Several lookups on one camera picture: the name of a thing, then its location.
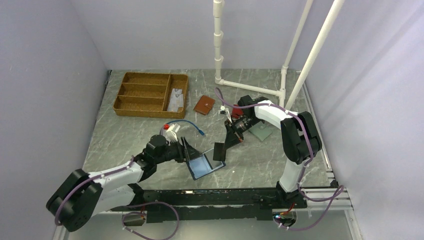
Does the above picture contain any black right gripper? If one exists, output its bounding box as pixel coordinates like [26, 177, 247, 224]
[223, 115, 262, 151]

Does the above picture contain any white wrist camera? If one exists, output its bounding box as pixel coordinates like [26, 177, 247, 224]
[162, 123, 181, 142]
[218, 105, 233, 122]

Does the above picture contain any blue leather card holder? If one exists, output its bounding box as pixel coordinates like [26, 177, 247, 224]
[187, 148, 226, 181]

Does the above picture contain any white credit card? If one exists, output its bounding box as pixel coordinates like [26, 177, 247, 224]
[170, 94, 184, 106]
[171, 88, 183, 98]
[167, 101, 184, 112]

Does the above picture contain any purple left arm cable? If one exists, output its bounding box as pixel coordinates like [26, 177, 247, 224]
[54, 155, 180, 240]

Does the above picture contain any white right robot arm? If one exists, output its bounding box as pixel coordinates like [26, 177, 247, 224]
[218, 95, 322, 208]

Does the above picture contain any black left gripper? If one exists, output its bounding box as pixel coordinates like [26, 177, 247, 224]
[155, 136, 203, 164]

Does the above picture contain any brown leather card holder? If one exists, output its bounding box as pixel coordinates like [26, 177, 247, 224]
[193, 95, 215, 116]

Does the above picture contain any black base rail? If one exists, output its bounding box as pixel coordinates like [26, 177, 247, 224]
[112, 187, 308, 223]

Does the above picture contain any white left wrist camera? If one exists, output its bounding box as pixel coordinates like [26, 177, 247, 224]
[162, 123, 181, 142]

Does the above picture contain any wicker cutlery tray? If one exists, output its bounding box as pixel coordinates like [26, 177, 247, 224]
[113, 72, 189, 119]

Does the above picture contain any blue ethernet cable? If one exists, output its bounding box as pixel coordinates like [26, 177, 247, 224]
[165, 119, 206, 137]

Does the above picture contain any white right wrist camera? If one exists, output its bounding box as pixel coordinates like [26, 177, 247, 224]
[218, 105, 233, 122]

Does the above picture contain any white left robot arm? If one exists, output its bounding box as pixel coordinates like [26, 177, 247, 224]
[46, 134, 203, 232]

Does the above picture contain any grey card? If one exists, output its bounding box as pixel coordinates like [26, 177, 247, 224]
[213, 142, 227, 162]

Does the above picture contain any red leather card holder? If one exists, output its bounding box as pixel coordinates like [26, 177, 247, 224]
[230, 108, 244, 120]

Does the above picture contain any white pvc pipe frame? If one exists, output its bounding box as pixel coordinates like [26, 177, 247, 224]
[212, 0, 346, 110]

